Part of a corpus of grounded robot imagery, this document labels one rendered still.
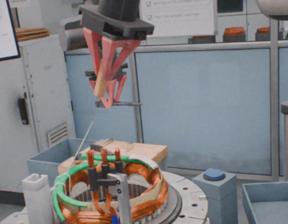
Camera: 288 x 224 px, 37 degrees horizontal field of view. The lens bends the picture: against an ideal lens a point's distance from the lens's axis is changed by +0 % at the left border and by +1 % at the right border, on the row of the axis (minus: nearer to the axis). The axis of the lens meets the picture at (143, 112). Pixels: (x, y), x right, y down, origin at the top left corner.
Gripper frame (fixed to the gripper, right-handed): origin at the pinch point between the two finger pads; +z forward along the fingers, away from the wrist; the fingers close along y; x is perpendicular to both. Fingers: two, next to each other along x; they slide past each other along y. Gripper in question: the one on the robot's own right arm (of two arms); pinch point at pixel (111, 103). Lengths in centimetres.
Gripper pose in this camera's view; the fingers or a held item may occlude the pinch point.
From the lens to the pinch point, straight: 105.4
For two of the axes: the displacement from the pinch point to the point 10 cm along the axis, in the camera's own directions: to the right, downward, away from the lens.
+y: -4.5, 2.9, -8.4
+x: 8.9, 0.3, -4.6
